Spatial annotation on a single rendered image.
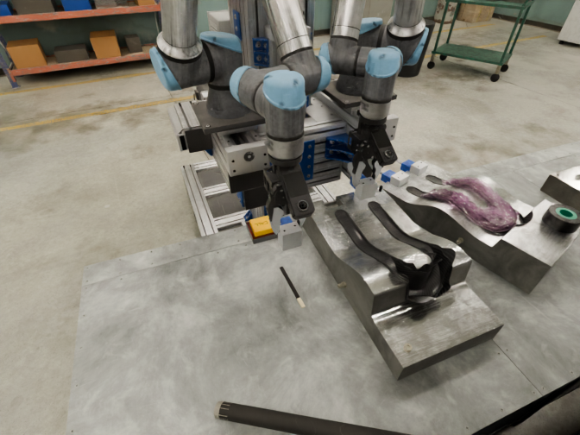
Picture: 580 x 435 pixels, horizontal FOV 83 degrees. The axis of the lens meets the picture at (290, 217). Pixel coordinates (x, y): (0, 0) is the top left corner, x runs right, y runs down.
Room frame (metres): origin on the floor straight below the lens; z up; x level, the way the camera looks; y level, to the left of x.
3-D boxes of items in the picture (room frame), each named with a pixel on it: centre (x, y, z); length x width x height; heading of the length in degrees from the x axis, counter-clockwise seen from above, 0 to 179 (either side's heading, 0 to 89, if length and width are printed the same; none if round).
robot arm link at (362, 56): (0.92, -0.24, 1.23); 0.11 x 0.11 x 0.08; 68
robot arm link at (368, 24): (1.26, -0.26, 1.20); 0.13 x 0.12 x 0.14; 68
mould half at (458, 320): (0.56, -0.25, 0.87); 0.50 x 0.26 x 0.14; 21
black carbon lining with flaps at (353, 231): (0.58, -0.25, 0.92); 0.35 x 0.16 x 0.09; 21
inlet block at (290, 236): (0.62, 0.02, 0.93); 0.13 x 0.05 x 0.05; 21
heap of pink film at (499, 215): (0.77, -0.55, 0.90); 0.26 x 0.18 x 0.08; 38
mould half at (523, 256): (0.77, -0.55, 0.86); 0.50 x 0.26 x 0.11; 38
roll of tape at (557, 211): (0.64, -0.72, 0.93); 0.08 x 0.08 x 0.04
